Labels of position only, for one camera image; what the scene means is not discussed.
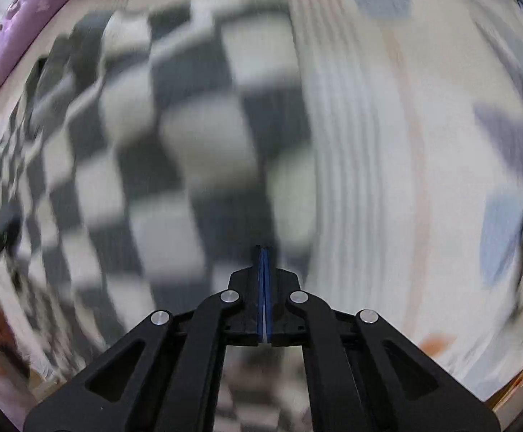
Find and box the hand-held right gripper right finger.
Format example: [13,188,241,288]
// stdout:
[265,245,501,432]

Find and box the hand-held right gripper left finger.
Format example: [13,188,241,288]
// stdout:
[23,245,266,432]

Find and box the grey white checkered cardigan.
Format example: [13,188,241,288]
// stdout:
[0,0,321,432]

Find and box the purple floral quilt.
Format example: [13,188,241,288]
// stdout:
[0,0,298,113]

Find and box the printed fleece bed sheet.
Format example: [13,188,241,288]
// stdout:
[0,0,523,415]

